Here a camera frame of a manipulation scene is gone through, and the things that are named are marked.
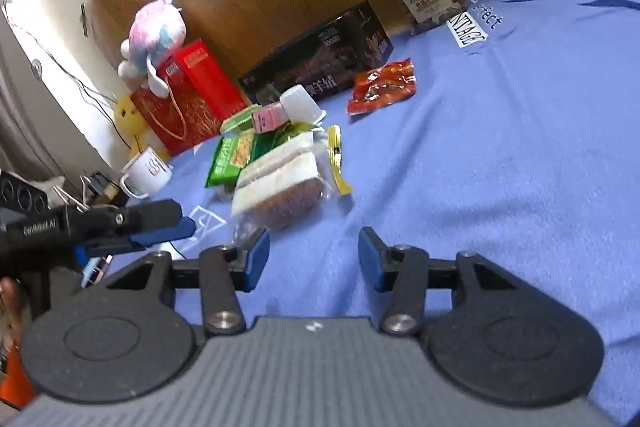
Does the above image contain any grey curtain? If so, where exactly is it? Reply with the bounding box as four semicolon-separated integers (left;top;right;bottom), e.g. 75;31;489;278
0;14;119;186

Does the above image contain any green packet with orange picture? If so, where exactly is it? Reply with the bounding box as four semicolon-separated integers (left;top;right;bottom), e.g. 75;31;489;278
206;134;256;188

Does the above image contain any pink plush toy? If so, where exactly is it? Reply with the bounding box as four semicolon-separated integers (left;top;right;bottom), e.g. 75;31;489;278
117;0;187;99

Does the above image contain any light green snack packet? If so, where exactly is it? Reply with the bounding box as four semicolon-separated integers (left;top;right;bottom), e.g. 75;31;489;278
220;106;262;134

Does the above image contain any blue printed cloth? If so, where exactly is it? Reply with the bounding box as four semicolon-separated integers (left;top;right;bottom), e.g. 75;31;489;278
100;0;640;427

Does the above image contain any black printed box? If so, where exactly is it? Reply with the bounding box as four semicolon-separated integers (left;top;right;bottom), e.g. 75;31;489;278
237;2;394;106

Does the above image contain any orange object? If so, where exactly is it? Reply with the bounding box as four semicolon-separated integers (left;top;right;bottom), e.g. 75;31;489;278
0;341;34;411

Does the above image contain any clear layered cake packet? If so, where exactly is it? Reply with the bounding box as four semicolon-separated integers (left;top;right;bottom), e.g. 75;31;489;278
231;129;332;233

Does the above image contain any person's left hand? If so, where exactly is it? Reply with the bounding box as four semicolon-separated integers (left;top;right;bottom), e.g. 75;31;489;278
0;277;23;338

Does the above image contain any yellow snack packet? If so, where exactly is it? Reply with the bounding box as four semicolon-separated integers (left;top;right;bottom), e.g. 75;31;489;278
326;126;353;198

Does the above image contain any white mug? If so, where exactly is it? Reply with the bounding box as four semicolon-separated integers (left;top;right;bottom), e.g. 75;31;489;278
119;147;175;199

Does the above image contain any red gift bag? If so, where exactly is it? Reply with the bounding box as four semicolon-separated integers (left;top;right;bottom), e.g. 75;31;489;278
130;79;224;157

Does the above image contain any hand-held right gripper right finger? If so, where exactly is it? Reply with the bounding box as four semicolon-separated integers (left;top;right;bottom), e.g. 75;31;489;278
359;227;548;336

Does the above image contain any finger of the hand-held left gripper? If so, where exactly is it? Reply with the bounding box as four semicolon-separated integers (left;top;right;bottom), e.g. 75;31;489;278
74;239;147;259
124;199;196;249

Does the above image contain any small white packet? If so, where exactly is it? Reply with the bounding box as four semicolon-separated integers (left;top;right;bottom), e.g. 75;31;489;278
279;85;326;124

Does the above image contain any red snack packet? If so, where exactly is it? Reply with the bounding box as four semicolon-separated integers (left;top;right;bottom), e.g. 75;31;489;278
347;58;418;116

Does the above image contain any dark green snack packet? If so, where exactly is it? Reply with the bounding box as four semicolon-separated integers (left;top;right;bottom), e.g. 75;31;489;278
250;123;314;160

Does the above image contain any black cable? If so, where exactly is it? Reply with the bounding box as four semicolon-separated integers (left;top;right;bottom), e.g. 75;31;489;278
0;0;128;150

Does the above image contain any small pink carton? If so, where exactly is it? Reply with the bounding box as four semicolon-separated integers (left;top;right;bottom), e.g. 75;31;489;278
251;103;291;134

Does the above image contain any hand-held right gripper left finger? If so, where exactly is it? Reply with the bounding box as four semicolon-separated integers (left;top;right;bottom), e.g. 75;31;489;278
80;229;271;335

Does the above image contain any black binder clip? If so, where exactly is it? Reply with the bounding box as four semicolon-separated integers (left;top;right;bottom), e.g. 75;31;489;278
50;174;101;214

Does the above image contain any black device with dials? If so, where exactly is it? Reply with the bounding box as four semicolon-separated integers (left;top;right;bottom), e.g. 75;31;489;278
0;171;54;214

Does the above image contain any red box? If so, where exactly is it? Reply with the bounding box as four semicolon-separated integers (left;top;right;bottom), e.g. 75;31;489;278
165;38;249;128

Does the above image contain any yellow plush toy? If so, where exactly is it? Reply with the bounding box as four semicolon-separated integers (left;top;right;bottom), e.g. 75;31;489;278
114;94;171;160

